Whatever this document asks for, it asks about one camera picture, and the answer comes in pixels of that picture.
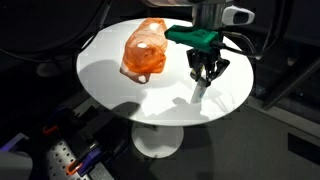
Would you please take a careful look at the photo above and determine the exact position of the white roll-on stick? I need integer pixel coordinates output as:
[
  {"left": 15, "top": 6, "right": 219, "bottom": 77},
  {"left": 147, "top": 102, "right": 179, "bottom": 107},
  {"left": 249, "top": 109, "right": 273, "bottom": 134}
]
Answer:
[{"left": 190, "top": 79, "right": 210, "bottom": 105}]

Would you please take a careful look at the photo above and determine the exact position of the black camera cable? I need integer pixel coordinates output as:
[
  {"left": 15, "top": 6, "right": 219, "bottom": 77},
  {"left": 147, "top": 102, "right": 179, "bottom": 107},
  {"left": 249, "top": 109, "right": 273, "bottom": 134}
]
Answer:
[{"left": 213, "top": 30, "right": 265, "bottom": 62}]

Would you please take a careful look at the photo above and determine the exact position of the small orange clamp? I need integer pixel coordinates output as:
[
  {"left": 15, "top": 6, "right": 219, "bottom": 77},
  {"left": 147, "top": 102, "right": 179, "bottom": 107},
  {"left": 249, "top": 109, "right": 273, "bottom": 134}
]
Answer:
[{"left": 42, "top": 124, "right": 58, "bottom": 135}]

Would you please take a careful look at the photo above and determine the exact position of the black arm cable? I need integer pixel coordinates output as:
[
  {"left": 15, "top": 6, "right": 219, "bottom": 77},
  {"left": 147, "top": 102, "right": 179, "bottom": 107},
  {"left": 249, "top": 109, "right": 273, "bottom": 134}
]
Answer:
[{"left": 0, "top": 0, "right": 113, "bottom": 65}]

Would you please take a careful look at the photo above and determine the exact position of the purple clamp with orange tip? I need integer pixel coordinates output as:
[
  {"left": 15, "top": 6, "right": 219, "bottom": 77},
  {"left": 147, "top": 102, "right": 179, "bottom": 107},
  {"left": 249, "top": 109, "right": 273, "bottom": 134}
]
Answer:
[{"left": 65, "top": 145, "right": 103, "bottom": 177}]

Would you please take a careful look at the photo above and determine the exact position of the grey rounded object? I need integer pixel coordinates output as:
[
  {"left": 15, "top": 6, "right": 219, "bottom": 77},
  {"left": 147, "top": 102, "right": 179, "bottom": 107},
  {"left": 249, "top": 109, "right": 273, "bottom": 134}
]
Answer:
[{"left": 0, "top": 151, "right": 33, "bottom": 180}]

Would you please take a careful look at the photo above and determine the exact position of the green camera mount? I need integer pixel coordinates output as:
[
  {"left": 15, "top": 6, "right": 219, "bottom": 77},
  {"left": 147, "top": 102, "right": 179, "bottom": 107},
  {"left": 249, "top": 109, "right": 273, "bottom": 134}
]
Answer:
[{"left": 164, "top": 24, "right": 225, "bottom": 54}]

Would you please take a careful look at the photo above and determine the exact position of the perforated metal board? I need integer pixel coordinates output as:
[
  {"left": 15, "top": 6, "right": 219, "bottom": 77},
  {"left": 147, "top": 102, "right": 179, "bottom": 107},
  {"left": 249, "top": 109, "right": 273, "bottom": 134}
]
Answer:
[{"left": 44, "top": 139, "right": 88, "bottom": 180}]

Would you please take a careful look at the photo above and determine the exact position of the orange plastic bag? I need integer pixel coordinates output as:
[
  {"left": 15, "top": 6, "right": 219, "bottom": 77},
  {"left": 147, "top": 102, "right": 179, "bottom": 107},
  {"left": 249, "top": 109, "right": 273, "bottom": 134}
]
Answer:
[{"left": 119, "top": 17, "right": 169, "bottom": 85}]

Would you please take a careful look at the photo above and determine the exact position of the dark diagonal beam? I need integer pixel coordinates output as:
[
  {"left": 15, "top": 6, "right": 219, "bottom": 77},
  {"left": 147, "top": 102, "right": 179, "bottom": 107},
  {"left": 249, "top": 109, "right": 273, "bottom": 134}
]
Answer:
[{"left": 262, "top": 57, "right": 320, "bottom": 110}]

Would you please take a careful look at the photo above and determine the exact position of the white round table pedestal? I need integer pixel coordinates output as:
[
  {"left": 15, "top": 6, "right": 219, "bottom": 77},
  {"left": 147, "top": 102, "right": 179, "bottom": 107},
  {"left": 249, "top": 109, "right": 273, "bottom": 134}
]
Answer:
[{"left": 130, "top": 122, "right": 185, "bottom": 159}]

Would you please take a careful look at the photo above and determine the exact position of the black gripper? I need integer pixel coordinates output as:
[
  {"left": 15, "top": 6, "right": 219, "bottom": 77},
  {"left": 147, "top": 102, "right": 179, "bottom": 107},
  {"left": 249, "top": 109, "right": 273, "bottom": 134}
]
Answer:
[{"left": 186, "top": 48, "right": 232, "bottom": 88}]

